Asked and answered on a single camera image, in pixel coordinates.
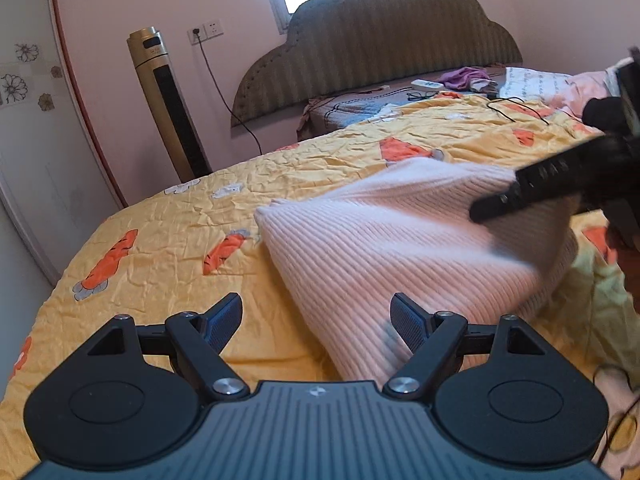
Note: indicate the flower wall sticker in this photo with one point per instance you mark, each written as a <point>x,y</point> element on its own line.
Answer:
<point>26,52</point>

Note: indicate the gold tower fan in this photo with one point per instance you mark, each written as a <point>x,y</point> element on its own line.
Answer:
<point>172,110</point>

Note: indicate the white wall socket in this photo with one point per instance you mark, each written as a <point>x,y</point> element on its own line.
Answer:
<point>205,31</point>

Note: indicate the white wardrobe door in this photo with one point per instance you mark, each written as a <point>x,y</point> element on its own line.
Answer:
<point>40,160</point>

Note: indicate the pale green bed sheet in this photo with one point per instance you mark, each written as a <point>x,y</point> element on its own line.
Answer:
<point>600,310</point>

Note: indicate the pink knitted sweater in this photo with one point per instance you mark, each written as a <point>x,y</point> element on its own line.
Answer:
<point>400,240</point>

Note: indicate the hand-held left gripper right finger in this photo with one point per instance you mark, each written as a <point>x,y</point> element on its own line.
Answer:
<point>409,321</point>

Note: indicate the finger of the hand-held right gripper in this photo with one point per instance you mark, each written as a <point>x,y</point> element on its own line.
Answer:
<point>545,172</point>

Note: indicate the white remote control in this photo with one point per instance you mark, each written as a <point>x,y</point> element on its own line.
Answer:
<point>426,85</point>

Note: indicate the grey padded headboard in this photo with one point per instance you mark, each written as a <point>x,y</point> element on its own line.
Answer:
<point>390,50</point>

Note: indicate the grey quilted pillow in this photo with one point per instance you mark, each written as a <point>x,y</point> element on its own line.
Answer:
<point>350,110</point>

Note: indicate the white printed pillow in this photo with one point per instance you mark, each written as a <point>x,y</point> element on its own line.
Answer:
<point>535,85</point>

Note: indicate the pink cloth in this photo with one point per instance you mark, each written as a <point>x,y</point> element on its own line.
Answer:
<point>587,91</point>

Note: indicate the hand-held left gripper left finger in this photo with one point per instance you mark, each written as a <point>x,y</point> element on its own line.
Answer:
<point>225,317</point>

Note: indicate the purple cloth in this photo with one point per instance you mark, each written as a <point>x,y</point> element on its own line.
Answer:
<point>462,77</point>

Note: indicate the yellow carrot print blanket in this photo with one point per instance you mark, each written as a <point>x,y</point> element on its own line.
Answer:
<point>175,220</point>

